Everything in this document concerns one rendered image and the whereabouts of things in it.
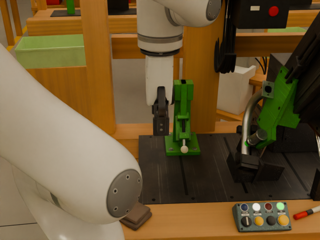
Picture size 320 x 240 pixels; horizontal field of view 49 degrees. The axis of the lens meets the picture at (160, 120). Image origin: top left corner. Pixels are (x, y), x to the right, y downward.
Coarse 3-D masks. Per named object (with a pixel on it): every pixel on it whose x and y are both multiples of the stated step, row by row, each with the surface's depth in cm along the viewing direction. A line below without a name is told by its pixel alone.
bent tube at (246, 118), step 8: (264, 80) 113; (264, 88) 112; (272, 88) 112; (256, 96) 117; (264, 96) 111; (272, 96) 112; (248, 104) 122; (256, 104) 121; (248, 112) 122; (248, 120) 122; (248, 128) 121; (248, 152) 118; (240, 160) 118
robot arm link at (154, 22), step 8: (136, 0) 61; (144, 0) 59; (152, 0) 58; (144, 8) 59; (152, 8) 59; (160, 8) 58; (144, 16) 60; (152, 16) 59; (160, 16) 59; (168, 16) 58; (144, 24) 61; (152, 24) 60; (160, 24) 60; (168, 24) 60; (176, 24) 60; (144, 32) 61; (152, 32) 61; (160, 32) 60; (168, 32) 61; (176, 32) 62
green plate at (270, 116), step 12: (276, 84) 112; (288, 84) 104; (276, 96) 110; (288, 96) 104; (264, 108) 117; (276, 108) 109; (288, 108) 107; (264, 120) 115; (276, 120) 107; (288, 120) 109
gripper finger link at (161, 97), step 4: (160, 88) 65; (160, 92) 64; (164, 92) 64; (160, 96) 64; (164, 96) 64; (160, 100) 63; (164, 100) 63; (160, 104) 63; (164, 104) 63; (160, 108) 63; (164, 108) 63; (160, 112) 64; (164, 112) 64
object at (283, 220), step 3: (279, 216) 99; (282, 216) 99; (285, 216) 99; (279, 219) 98; (282, 219) 98; (285, 219) 98; (288, 219) 98; (279, 222) 98; (282, 222) 98; (285, 222) 98; (288, 222) 98
